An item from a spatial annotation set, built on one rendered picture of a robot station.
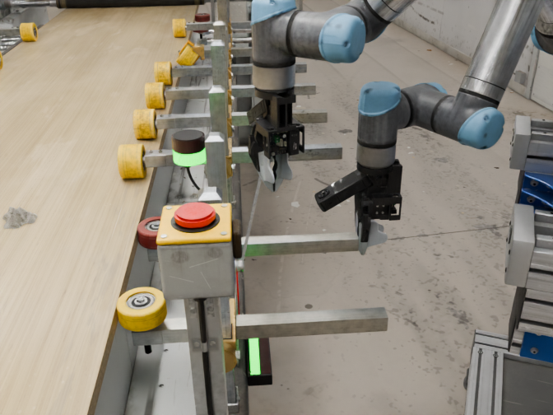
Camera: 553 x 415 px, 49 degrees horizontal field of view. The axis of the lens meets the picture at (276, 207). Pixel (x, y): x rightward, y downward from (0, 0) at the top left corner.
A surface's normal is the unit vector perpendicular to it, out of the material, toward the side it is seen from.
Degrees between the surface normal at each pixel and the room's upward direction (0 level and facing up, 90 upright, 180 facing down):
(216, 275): 90
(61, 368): 0
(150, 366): 0
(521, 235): 0
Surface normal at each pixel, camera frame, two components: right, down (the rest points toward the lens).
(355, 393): -0.01, -0.88
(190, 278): 0.07, 0.47
